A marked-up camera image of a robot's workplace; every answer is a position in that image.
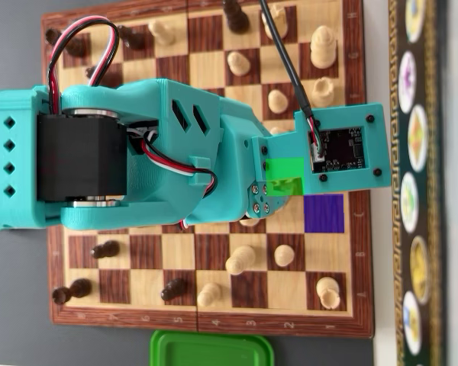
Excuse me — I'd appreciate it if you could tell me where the dark box with round pictures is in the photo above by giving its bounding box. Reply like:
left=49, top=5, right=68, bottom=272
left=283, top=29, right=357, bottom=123
left=388, top=0, right=446, bottom=366

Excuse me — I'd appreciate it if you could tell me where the light wooden queen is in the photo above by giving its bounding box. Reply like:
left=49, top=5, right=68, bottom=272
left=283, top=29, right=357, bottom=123
left=225, top=244, right=257, bottom=275

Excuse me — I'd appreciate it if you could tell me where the dark wooden rook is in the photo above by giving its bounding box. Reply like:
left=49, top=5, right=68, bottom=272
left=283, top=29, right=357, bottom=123
left=51, top=277, right=93, bottom=305
left=44, top=27, right=89, bottom=58

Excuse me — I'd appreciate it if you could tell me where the light wooden rook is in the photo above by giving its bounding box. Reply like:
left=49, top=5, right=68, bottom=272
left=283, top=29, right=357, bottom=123
left=311, top=76, right=335, bottom=108
left=315, top=276, right=341, bottom=310

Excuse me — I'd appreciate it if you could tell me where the wrist camera in teal mount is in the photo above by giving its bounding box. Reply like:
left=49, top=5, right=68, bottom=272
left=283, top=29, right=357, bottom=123
left=250, top=101, right=392, bottom=197

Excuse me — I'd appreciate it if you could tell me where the light wooden knight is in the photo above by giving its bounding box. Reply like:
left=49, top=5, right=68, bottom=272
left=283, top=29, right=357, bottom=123
left=261, top=3, right=289, bottom=41

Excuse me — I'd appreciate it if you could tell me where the teal printed gripper body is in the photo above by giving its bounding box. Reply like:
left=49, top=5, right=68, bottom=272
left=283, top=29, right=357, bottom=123
left=186, top=95, right=270, bottom=225

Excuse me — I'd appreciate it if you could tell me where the light wooden king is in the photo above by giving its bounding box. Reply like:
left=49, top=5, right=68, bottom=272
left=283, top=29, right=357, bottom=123
left=309, top=25, right=337, bottom=70

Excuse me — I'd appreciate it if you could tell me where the green plastic container lid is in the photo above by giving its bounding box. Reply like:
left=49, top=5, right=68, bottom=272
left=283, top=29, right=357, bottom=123
left=149, top=329, right=275, bottom=366

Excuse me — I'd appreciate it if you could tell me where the dark wooden pawn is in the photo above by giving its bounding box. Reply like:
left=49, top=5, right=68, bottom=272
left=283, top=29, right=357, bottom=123
left=116, top=24, right=148, bottom=50
left=90, top=239, right=121, bottom=260
left=160, top=277, right=190, bottom=302
left=85, top=64, right=121, bottom=88

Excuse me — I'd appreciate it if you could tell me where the red white black servo cable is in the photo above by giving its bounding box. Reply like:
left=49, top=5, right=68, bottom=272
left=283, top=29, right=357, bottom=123
left=47, top=14, right=120, bottom=114
left=131, top=129, right=218, bottom=196

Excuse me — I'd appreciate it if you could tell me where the black camera cable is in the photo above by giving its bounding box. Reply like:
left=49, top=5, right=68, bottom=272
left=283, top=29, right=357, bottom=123
left=258, top=0, right=325, bottom=163

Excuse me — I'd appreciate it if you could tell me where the teal gripper finger with brown pad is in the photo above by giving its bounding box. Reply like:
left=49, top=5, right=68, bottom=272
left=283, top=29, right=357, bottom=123
left=246, top=178, right=291, bottom=219

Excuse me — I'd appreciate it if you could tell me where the wooden folding chessboard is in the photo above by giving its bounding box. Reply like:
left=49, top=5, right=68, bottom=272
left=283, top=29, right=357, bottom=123
left=40, top=0, right=376, bottom=339

